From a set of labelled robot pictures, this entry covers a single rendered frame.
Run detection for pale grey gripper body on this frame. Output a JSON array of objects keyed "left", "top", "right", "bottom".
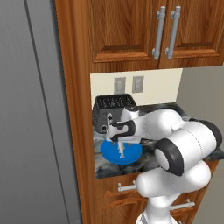
[{"left": 110, "top": 136, "right": 141, "bottom": 145}]

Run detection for pale fish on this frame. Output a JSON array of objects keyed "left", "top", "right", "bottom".
[{"left": 117, "top": 142, "right": 127, "bottom": 160}]

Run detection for wooden cupboard door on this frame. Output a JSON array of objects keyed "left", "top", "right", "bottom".
[
  {"left": 87, "top": 0, "right": 168, "bottom": 64},
  {"left": 158, "top": 0, "right": 224, "bottom": 70}
]

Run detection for blue round plate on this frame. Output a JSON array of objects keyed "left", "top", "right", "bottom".
[{"left": 100, "top": 138, "right": 144, "bottom": 165}]

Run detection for black toaster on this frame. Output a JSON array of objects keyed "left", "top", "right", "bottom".
[{"left": 92, "top": 94, "right": 138, "bottom": 135}]

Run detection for tall wooden cabinet panel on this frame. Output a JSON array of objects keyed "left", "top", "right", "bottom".
[{"left": 54, "top": 0, "right": 99, "bottom": 224}]

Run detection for grey fridge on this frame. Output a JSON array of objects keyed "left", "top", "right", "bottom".
[{"left": 0, "top": 0, "right": 83, "bottom": 224}]

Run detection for silver drawer handle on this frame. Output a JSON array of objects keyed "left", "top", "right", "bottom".
[
  {"left": 117, "top": 179, "right": 138, "bottom": 193},
  {"left": 170, "top": 199, "right": 196, "bottom": 212}
]

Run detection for grey wall outlet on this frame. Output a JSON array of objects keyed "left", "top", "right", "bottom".
[
  {"left": 113, "top": 76, "right": 127, "bottom": 95},
  {"left": 131, "top": 75, "right": 145, "bottom": 95}
]

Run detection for grey cupboard door handle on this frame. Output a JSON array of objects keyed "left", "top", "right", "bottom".
[
  {"left": 151, "top": 5, "right": 167, "bottom": 61},
  {"left": 164, "top": 5, "right": 182, "bottom": 60}
]

